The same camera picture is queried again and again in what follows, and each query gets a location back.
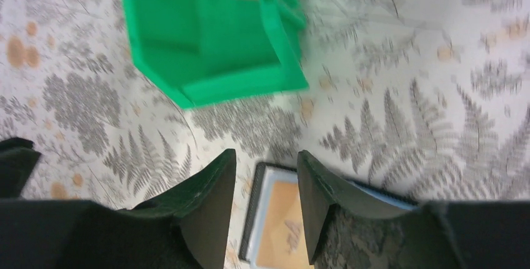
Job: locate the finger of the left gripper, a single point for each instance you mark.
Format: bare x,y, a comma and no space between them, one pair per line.
18,160

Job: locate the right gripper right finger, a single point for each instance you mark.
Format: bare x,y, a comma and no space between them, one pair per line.
321,191

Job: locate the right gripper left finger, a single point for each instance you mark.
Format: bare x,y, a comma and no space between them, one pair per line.
197,213

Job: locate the black card holder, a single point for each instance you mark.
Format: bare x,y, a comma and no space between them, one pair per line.
265,175

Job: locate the gold credit card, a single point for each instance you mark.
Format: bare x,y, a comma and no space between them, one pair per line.
282,243

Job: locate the green plastic bin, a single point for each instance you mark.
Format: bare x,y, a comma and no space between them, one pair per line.
201,52

